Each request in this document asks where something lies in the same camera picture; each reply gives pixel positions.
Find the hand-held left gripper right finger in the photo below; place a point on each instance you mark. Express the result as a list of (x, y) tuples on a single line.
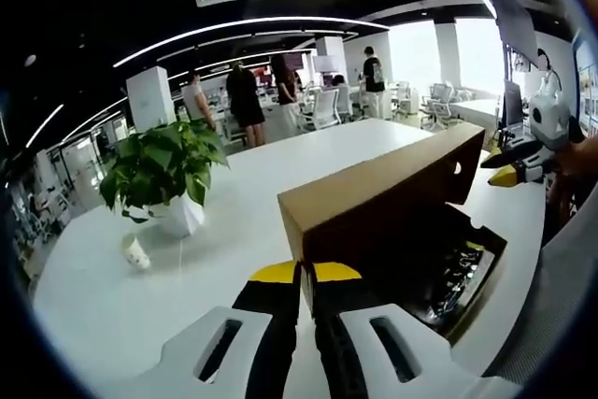
[(341, 347)]

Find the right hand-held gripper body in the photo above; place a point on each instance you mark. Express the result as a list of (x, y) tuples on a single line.
[(556, 125)]

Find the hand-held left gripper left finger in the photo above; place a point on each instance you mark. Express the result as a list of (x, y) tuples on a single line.
[(266, 333)]

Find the silver green soft pouch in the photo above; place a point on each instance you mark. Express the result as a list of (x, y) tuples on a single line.
[(462, 277)]

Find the brown cardboard shoe box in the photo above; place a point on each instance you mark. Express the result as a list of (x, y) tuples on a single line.
[(374, 193)]

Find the person's right hand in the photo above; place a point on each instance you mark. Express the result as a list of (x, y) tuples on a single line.
[(581, 156)]

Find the desk monitor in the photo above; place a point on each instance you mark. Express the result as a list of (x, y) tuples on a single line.
[(513, 102)]

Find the grey mesh office chair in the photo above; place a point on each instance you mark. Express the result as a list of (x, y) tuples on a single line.
[(560, 301)]

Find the white paper cup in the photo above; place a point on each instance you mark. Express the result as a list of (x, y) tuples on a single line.
[(135, 252)]

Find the row of white office chairs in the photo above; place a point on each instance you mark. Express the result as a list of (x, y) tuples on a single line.
[(324, 104)]

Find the green potted plant white pot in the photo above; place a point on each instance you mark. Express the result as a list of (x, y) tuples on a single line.
[(163, 165)]

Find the curved ceiling light strip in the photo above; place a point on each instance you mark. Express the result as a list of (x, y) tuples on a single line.
[(252, 24)]

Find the dark wall screen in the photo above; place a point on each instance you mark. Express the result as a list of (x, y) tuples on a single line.
[(516, 20)]

